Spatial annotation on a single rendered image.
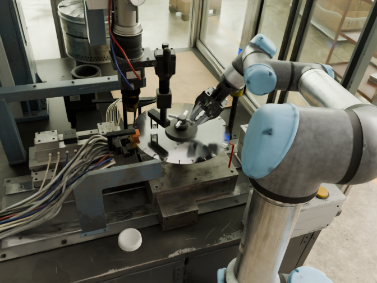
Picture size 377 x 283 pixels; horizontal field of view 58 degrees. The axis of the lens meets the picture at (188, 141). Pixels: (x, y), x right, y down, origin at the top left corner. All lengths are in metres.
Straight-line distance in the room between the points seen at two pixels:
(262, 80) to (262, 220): 0.38
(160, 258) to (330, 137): 0.70
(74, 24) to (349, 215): 1.91
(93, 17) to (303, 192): 0.74
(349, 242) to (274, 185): 1.77
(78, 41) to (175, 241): 0.98
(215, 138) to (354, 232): 1.40
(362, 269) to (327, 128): 1.73
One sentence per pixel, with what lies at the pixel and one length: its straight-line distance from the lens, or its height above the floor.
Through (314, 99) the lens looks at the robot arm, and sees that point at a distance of 0.76.
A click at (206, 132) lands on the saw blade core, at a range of 1.15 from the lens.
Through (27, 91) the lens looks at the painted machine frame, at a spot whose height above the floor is 1.04.
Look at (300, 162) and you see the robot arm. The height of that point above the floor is 1.34.
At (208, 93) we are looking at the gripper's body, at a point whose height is 1.12.
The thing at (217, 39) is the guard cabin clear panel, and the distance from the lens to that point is 1.94.
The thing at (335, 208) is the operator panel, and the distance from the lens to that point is 1.17.
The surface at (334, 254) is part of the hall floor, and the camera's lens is 2.18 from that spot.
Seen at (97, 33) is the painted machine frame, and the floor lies 1.25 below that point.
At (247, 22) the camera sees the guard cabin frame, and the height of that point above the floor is 1.12.
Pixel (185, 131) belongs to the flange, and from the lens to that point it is 1.13.
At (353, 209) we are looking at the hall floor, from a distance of 2.46.
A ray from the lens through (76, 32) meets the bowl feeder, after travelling 1.63.
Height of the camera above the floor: 1.66
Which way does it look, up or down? 40 degrees down
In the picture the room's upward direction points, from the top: 5 degrees clockwise
